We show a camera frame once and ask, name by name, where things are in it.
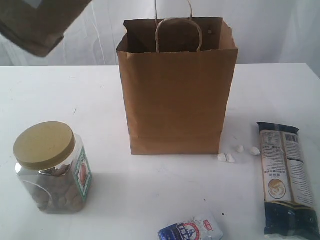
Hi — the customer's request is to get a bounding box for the brown kraft standup pouch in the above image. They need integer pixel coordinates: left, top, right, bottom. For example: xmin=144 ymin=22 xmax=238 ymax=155
xmin=0 ymin=0 xmax=91 ymax=58

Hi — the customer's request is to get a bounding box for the brown paper bag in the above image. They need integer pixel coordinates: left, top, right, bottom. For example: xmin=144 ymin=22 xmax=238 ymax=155
xmin=116 ymin=16 xmax=239 ymax=155

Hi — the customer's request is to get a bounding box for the small white pebble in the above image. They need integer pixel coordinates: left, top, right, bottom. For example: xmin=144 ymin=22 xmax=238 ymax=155
xmin=250 ymin=147 xmax=261 ymax=156
xmin=226 ymin=153 xmax=236 ymax=163
xmin=217 ymin=153 xmax=227 ymax=162
xmin=235 ymin=145 xmax=244 ymax=153

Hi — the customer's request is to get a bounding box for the blue white salt packet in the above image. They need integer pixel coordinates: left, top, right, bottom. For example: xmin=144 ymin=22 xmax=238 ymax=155
xmin=158 ymin=212 xmax=224 ymax=240

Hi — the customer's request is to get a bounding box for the plastic nut jar yellow lid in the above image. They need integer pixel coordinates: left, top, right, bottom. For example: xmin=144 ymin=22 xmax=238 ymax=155
xmin=13 ymin=121 xmax=93 ymax=214

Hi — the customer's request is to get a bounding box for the black beige noodle package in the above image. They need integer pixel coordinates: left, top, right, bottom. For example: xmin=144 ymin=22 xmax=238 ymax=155
xmin=258 ymin=122 xmax=320 ymax=240

